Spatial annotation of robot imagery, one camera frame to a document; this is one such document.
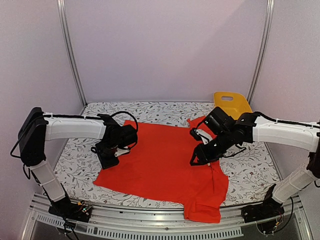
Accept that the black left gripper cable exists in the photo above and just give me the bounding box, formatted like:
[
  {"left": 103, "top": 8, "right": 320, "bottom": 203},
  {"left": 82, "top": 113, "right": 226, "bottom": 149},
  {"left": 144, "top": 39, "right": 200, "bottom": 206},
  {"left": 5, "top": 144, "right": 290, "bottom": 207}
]
[{"left": 109, "top": 111, "right": 139, "bottom": 148}]

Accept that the left aluminium corner post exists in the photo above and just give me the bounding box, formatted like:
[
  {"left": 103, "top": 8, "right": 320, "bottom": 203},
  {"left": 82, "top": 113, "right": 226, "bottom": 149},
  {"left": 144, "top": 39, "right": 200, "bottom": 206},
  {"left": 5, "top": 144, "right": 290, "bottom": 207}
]
[{"left": 56, "top": 0, "right": 88, "bottom": 107}]

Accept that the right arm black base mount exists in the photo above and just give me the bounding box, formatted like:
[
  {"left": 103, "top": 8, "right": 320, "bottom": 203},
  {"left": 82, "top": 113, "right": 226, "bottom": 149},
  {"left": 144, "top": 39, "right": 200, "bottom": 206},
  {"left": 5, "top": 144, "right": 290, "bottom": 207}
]
[{"left": 241, "top": 198, "right": 285, "bottom": 223}]

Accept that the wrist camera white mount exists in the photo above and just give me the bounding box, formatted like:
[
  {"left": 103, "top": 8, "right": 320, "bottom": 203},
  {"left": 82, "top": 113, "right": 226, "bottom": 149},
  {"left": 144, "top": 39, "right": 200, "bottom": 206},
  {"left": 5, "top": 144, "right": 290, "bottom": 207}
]
[
  {"left": 114, "top": 148, "right": 131, "bottom": 158},
  {"left": 189, "top": 128, "right": 213, "bottom": 145}
]

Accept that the floral patterned table mat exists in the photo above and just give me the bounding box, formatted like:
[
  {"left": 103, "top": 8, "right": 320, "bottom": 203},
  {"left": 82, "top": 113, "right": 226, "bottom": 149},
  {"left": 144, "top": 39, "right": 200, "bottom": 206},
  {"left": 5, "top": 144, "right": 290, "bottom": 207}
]
[{"left": 54, "top": 101, "right": 281, "bottom": 209}]

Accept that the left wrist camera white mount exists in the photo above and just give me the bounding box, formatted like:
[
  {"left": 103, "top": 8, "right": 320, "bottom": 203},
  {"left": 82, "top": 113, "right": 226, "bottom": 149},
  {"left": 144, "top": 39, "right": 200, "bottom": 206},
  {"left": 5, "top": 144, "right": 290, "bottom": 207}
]
[{"left": 114, "top": 148, "right": 131, "bottom": 158}]

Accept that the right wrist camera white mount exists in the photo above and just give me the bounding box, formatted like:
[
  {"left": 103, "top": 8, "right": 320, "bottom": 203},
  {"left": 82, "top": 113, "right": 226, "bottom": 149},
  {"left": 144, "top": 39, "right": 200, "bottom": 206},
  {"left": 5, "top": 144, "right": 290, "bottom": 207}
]
[{"left": 189, "top": 128, "right": 213, "bottom": 145}]

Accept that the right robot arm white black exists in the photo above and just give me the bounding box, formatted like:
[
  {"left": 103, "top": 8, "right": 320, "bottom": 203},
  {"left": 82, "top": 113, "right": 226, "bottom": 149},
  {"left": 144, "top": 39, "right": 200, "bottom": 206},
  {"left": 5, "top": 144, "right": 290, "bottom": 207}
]
[{"left": 189, "top": 106, "right": 320, "bottom": 218}]

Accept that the aluminium front rail frame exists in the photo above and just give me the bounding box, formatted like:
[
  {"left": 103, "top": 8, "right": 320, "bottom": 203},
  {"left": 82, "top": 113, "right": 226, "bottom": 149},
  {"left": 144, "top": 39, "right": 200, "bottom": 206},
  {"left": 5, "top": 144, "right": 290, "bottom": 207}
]
[{"left": 21, "top": 193, "right": 314, "bottom": 240}]

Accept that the right aluminium corner post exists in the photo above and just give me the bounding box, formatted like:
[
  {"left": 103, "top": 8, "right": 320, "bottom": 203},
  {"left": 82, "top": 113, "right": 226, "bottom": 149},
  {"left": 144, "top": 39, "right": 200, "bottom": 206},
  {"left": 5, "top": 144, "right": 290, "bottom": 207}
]
[{"left": 246, "top": 0, "right": 275, "bottom": 105}]

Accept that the red t-shirt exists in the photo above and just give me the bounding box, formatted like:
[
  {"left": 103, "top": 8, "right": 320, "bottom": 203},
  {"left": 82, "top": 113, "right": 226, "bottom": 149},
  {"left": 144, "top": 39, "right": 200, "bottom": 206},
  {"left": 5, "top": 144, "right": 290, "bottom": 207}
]
[{"left": 93, "top": 122, "right": 229, "bottom": 224}]

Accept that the aluminium corner post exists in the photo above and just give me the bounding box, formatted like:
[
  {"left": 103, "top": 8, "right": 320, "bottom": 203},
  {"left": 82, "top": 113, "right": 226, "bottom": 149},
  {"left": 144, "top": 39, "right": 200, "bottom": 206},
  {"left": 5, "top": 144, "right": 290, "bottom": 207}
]
[
  {"left": 246, "top": 0, "right": 275, "bottom": 105},
  {"left": 56, "top": 0, "right": 88, "bottom": 107}
]

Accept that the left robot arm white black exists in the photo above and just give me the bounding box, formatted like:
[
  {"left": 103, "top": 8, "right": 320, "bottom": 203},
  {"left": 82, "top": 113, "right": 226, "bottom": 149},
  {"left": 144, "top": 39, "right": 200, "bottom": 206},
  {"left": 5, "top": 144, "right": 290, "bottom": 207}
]
[{"left": 13, "top": 107, "right": 139, "bottom": 217}]

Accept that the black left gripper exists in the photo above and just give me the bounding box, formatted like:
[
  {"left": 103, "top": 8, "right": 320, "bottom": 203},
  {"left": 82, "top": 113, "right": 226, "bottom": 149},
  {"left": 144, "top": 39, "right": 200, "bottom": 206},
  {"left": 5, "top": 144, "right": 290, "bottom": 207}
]
[{"left": 94, "top": 141, "right": 120, "bottom": 170}]

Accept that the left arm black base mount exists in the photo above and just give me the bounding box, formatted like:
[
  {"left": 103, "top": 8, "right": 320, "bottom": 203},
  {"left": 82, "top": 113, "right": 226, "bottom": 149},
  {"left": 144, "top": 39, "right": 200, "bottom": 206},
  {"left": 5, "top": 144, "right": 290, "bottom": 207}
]
[{"left": 48, "top": 198, "right": 93, "bottom": 223}]

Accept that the yellow plastic basket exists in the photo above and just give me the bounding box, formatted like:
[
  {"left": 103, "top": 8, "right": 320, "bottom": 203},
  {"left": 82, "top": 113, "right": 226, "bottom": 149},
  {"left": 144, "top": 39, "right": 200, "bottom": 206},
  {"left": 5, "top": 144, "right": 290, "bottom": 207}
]
[{"left": 213, "top": 91, "right": 253, "bottom": 120}]

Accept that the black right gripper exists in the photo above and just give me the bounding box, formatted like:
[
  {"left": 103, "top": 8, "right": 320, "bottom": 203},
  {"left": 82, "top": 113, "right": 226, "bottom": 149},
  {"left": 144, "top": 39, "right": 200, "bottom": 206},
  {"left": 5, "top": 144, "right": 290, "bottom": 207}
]
[{"left": 189, "top": 130, "right": 233, "bottom": 167}]

